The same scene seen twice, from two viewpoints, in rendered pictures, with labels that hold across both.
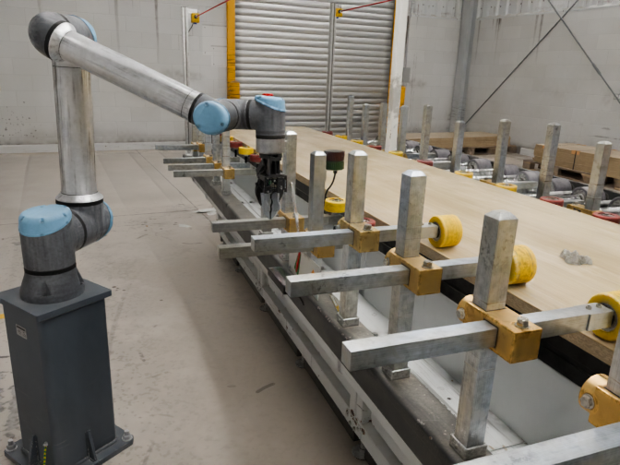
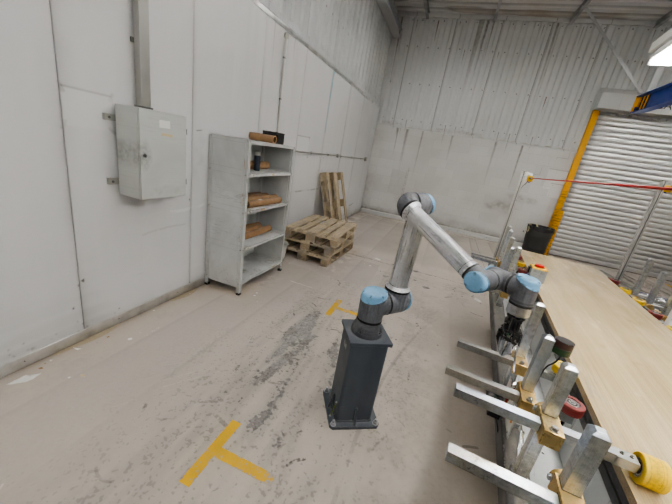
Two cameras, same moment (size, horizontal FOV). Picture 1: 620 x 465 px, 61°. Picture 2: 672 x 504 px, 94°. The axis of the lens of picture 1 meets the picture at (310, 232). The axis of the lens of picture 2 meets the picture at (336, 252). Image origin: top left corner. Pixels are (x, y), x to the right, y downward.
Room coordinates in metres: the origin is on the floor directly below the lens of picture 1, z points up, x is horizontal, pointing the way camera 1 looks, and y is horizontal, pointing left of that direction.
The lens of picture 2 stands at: (0.19, -0.11, 1.60)
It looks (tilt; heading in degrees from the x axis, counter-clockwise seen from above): 18 degrees down; 43
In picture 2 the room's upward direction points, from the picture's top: 10 degrees clockwise
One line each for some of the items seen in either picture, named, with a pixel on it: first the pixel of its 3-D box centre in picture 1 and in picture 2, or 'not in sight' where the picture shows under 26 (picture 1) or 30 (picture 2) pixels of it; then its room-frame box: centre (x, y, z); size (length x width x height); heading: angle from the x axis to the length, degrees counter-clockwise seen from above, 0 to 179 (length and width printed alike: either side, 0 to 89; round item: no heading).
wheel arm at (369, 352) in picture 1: (497, 330); not in sight; (0.72, -0.29, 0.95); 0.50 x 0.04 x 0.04; 111
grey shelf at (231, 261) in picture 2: not in sight; (251, 213); (1.99, 2.94, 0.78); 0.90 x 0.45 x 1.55; 26
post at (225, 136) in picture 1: (225, 149); (508, 278); (2.63, 0.43, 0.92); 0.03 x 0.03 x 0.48; 21
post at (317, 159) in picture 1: (315, 233); (526, 389); (1.47, -0.01, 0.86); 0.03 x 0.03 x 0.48; 21
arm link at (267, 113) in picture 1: (268, 116); (524, 290); (1.62, 0.13, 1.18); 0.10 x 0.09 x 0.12; 79
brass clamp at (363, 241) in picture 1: (357, 233); (547, 423); (1.21, -0.11, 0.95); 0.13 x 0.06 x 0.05; 21
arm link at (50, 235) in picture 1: (49, 235); (373, 303); (1.59, 0.82, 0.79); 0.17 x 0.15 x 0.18; 169
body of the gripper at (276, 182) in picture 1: (271, 172); (512, 327); (1.61, 0.12, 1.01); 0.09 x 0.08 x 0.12; 21
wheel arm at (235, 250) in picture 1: (295, 246); (504, 392); (1.40, 0.04, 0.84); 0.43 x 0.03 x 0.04; 111
